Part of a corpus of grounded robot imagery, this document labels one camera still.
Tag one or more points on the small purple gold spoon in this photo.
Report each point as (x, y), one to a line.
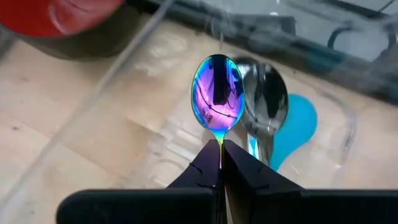
(217, 93)

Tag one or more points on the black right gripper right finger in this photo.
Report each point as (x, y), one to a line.
(264, 202)

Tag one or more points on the clear plastic bin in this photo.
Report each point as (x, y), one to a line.
(155, 149)

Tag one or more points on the red bowl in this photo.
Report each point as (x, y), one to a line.
(46, 18)

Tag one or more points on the dark grey metal spoon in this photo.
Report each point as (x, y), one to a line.
(267, 93)

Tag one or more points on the teal plastic spoon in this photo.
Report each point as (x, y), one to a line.
(298, 124)

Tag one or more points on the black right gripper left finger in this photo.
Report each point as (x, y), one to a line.
(186, 202)

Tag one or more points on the black aluminium table frame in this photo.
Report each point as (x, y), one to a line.
(357, 77)

